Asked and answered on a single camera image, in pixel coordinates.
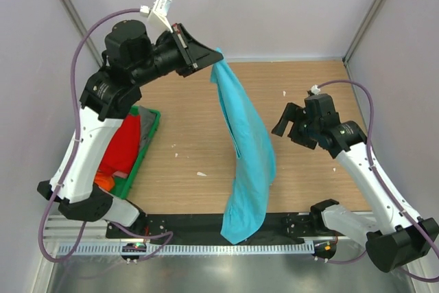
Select turquoise t shirt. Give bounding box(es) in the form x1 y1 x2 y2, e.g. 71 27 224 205
210 59 276 245

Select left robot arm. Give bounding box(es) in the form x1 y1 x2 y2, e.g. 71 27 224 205
37 20 223 235

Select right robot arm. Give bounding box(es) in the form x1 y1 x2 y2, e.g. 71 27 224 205
272 93 438 272

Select grey t shirt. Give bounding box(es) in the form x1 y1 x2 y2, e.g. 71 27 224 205
138 106 157 152

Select red t shirt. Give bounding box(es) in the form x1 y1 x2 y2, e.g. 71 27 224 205
98 115 141 176

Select pink t shirt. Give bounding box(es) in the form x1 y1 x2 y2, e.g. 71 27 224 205
112 171 129 179

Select green plastic bin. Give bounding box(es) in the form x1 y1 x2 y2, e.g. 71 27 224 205
110 106 161 199

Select orange t shirt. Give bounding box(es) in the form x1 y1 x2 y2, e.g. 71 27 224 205
93 171 115 191

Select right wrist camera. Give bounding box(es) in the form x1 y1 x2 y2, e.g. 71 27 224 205
309 85 321 95

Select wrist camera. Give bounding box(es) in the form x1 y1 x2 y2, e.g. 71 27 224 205
139 0 173 33
309 85 321 95

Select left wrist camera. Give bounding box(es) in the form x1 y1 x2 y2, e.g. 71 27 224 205
139 0 173 33

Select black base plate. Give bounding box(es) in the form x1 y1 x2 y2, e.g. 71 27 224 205
105 212 351 247

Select white slotted cable duct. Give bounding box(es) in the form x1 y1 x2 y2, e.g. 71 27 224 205
74 241 314 256

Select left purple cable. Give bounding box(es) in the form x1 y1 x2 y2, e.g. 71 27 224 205
37 8 174 262

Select aluminium frame rail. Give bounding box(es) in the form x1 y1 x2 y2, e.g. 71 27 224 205
43 215 107 242

